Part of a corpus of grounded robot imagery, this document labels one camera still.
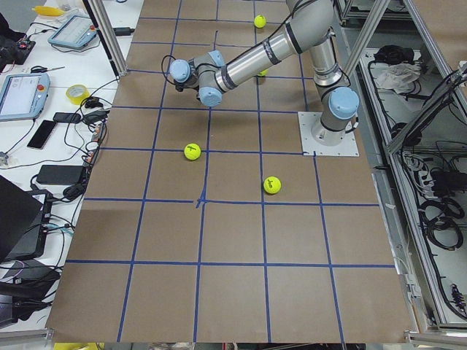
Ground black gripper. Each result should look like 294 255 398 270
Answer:
175 82 199 92

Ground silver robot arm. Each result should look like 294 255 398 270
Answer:
169 0 360 147

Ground tennis ball left front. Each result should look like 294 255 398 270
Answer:
184 143 201 160

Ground tennis ball table centre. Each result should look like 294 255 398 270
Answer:
257 69 268 77

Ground tennis ball near base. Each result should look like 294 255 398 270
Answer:
254 15 266 28

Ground tennis ball left far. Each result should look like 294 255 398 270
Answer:
263 176 282 195

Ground yellow tape roll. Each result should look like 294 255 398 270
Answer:
66 84 90 106

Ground blue teach pendant far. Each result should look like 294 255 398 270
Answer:
47 15 97 50

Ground blue teach pendant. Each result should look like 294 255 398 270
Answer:
47 15 97 50
1 73 50 122

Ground scissors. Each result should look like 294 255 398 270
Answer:
30 66 64 73

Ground black smartphone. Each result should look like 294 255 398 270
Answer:
27 120 57 149

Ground blue teach pendant near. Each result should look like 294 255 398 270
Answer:
1 73 50 122

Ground black power adapter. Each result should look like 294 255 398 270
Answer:
36 165 85 185

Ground black laptop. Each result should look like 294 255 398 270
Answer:
1 177 52 262

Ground white cloth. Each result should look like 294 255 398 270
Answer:
375 63 421 94

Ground aluminium frame post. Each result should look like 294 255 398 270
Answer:
83 0 128 78

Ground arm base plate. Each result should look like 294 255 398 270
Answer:
298 112 359 157

